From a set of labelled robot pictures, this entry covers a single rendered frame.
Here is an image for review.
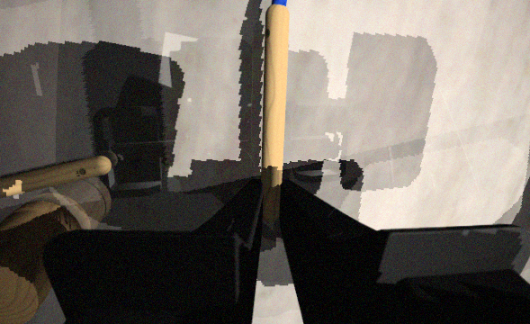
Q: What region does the thin wooden stick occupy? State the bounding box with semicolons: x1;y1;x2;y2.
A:
0;156;112;198

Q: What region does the tan wooden spool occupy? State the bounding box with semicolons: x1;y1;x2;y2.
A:
0;201;82;324

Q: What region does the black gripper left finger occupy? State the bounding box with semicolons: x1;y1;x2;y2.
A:
42;179;264;324

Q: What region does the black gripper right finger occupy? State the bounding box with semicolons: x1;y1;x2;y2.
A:
279;179;530;324

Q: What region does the wooden stick with blue string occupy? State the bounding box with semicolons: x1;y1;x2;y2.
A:
261;0;290;222

